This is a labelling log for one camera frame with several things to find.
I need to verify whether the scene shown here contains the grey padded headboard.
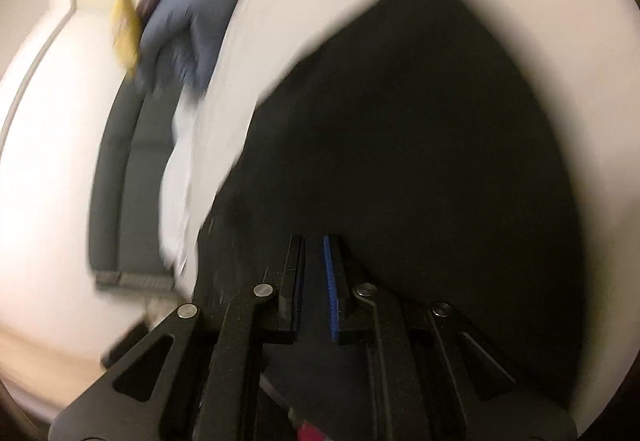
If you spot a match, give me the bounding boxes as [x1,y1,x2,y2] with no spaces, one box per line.
[88,71,187,293]

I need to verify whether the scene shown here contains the black pants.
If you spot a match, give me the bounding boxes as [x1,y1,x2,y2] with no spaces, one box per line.
[192,0,589,441]

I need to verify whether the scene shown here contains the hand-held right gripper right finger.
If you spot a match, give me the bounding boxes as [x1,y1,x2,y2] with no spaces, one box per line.
[322,234,577,441]

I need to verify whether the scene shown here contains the yellow cushion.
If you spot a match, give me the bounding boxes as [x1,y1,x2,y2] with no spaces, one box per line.
[111,0,144,80]

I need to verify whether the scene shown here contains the red object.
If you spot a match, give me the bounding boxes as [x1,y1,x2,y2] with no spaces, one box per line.
[286,402,332,441]

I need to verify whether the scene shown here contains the white pillow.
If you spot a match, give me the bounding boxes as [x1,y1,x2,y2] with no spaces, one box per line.
[159,91,211,284]

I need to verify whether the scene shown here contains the rolled blue duvet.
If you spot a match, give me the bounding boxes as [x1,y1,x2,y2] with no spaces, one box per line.
[134,0,246,98]

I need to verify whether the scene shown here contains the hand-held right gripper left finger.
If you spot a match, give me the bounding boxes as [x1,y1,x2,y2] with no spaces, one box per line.
[55,234,307,441]

